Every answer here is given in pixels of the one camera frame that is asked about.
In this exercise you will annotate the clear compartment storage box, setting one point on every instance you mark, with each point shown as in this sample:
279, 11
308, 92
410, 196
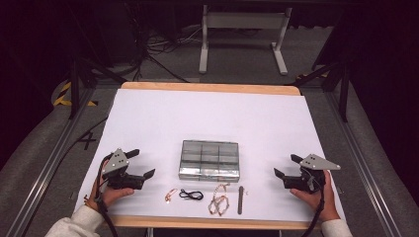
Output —
209, 161

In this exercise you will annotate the person's right hand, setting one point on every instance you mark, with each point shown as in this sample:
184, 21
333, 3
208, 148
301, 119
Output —
326, 200

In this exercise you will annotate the person's left hand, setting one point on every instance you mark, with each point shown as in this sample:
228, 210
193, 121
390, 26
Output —
113, 195

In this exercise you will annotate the black metal stand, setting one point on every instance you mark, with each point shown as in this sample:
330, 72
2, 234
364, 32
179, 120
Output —
74, 89
344, 95

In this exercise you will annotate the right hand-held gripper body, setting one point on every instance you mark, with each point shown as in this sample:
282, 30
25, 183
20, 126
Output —
316, 163

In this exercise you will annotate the black and yellow floor tape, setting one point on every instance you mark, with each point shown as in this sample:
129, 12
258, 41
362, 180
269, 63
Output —
62, 95

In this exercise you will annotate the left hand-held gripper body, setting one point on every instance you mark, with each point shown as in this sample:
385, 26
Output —
115, 163

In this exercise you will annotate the white metal table frame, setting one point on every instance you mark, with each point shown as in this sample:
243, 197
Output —
243, 20

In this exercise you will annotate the aluminium floor rail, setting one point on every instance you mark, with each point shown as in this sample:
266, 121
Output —
362, 164
49, 164

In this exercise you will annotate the dark grey hair stick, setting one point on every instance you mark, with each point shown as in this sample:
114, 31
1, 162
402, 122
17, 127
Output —
240, 200

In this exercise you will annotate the white table cover sheet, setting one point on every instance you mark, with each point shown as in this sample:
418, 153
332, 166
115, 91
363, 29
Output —
210, 115

